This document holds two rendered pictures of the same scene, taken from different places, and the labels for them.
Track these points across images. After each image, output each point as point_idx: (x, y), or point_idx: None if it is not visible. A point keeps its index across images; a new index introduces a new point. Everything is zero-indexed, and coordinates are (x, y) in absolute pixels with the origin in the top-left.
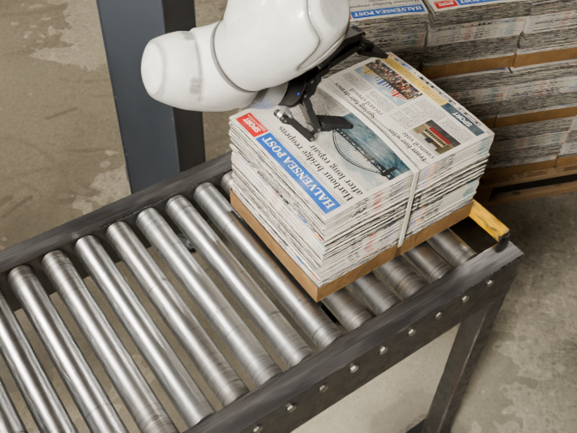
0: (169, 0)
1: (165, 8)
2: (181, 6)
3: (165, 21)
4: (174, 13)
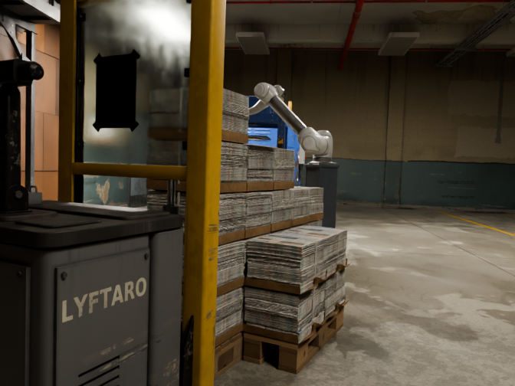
0: (308, 179)
1: (306, 180)
2: (313, 186)
3: (306, 184)
4: (309, 185)
